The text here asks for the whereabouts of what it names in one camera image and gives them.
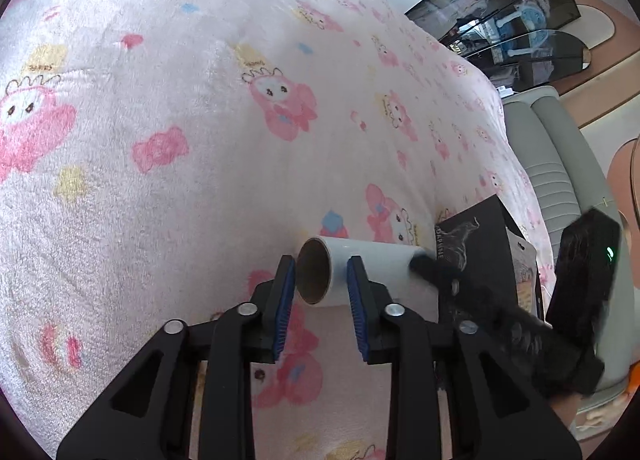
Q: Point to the glass door cabinet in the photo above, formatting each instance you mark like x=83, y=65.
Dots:
x=500, y=14

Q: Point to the grey-green sofa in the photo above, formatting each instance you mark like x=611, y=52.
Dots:
x=555, y=159

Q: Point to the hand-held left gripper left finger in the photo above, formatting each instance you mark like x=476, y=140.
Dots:
x=285, y=305

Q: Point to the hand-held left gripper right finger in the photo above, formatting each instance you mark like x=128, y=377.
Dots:
x=357, y=305

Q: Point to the pink printed blanket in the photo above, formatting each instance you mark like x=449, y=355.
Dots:
x=175, y=139

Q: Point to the orange round wall panel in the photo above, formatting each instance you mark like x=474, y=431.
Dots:
x=625, y=179

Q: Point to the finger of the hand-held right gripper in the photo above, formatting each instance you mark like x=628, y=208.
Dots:
x=450, y=285

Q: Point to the clear plastic cartoon packet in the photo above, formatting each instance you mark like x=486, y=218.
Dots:
x=524, y=280

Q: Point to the black cardboard shoe box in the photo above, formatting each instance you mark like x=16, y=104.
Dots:
x=480, y=235

